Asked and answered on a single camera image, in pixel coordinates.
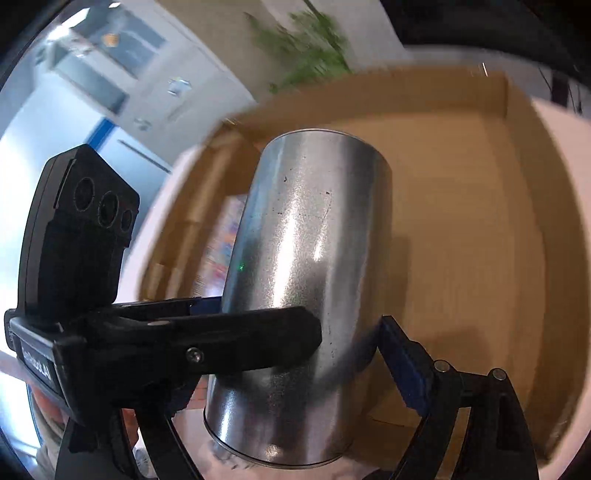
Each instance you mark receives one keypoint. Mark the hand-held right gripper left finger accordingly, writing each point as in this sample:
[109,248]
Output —
[154,438]

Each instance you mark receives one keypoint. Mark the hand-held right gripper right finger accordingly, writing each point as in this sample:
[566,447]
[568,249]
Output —
[407,369]

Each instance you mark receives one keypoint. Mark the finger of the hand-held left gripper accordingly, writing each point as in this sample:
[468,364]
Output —
[184,304]
[240,337]

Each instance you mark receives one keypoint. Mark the silver metal can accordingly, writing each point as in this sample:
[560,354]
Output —
[300,230]

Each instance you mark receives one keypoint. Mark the brown cardboard box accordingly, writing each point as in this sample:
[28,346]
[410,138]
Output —
[461,207]

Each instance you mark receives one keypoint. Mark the colourful printed packet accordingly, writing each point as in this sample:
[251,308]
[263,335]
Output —
[222,249]

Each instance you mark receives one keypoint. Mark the white cabinet with glass doors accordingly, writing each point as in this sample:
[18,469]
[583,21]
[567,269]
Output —
[115,50]

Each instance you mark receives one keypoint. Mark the green potted plant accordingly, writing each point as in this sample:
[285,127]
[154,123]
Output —
[304,50]

